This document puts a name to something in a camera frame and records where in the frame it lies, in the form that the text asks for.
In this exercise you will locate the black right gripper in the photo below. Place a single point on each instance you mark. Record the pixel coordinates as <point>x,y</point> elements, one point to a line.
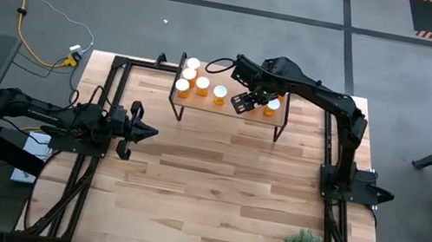
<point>254,77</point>

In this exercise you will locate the black aluminium frame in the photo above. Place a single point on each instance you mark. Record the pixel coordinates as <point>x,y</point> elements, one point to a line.
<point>146,65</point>

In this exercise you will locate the wooden shelf with black legs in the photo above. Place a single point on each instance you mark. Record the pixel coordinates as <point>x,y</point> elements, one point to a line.
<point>207,107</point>

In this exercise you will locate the black diagonal bar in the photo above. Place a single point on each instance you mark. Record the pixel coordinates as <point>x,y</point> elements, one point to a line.
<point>4,149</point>

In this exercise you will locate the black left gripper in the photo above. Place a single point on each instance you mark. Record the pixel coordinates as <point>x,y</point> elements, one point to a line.
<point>127,128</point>

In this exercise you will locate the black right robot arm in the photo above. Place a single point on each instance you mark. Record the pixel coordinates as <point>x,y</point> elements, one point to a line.
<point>325,96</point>

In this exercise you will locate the white power supply box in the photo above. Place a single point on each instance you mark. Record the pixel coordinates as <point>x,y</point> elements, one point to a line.
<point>39,146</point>

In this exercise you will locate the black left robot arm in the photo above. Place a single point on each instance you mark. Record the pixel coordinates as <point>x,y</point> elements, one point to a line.
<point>37,111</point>

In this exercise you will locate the white power adapter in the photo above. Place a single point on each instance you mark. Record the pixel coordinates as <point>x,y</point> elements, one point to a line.
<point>75,47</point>

